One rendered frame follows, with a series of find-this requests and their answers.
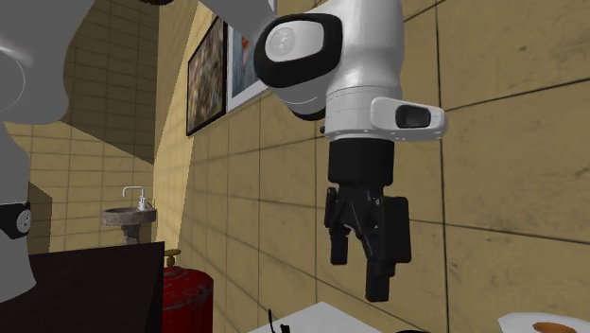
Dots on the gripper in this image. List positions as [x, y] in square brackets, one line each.
[362, 161]

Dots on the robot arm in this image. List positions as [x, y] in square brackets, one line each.
[359, 69]

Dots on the small black thin object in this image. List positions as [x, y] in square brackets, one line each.
[283, 329]

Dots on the white plate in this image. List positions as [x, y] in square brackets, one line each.
[516, 323]

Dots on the red gas cylinder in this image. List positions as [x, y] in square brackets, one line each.
[186, 299]

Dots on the brown round food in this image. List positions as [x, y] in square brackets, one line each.
[553, 328]

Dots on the white framed wall picture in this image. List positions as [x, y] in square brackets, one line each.
[239, 69]

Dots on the dark framed wall picture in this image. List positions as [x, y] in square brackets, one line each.
[206, 78]

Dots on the stone pedestal sink with tap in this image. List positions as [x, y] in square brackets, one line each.
[129, 217]

